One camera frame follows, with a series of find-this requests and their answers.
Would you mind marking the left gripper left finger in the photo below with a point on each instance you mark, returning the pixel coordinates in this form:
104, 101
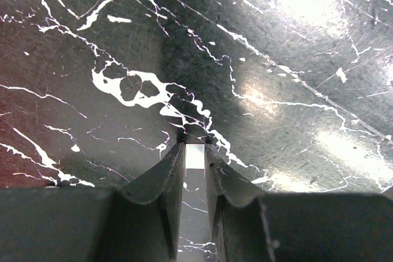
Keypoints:
138, 222

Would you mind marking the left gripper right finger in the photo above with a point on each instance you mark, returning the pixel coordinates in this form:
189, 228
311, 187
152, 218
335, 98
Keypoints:
249, 224

